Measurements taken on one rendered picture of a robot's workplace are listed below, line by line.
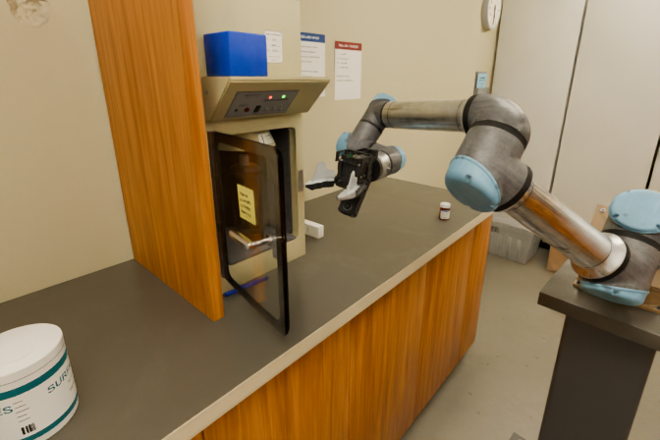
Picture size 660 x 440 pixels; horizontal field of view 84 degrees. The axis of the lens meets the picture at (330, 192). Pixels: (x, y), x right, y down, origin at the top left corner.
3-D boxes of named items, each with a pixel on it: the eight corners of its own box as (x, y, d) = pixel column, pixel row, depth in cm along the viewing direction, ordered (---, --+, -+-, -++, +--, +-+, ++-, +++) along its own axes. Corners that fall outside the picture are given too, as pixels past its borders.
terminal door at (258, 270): (228, 278, 98) (213, 130, 86) (289, 339, 76) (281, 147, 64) (225, 279, 98) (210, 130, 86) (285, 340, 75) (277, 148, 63)
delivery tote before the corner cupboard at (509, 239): (458, 246, 342) (462, 213, 332) (477, 233, 370) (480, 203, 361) (528, 268, 302) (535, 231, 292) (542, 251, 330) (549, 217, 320)
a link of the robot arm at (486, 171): (678, 258, 79) (497, 112, 68) (655, 320, 77) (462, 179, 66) (621, 252, 91) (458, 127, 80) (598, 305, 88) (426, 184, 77)
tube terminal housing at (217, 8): (178, 264, 116) (140, -6, 93) (259, 234, 139) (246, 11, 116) (221, 294, 100) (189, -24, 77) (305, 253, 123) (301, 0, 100)
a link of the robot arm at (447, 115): (539, 74, 70) (367, 86, 108) (516, 120, 67) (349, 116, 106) (555, 112, 76) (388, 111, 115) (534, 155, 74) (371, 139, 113)
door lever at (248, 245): (250, 233, 79) (250, 221, 78) (273, 247, 72) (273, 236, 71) (228, 239, 76) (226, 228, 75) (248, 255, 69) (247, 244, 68)
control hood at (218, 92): (203, 121, 86) (199, 76, 83) (302, 112, 109) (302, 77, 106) (231, 125, 79) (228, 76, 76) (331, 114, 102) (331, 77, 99)
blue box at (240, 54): (206, 77, 83) (202, 33, 81) (243, 77, 91) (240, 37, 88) (231, 76, 77) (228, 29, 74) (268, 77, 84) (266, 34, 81)
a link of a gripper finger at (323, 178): (300, 161, 79) (333, 158, 85) (298, 187, 81) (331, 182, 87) (307, 165, 77) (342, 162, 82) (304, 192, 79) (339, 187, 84)
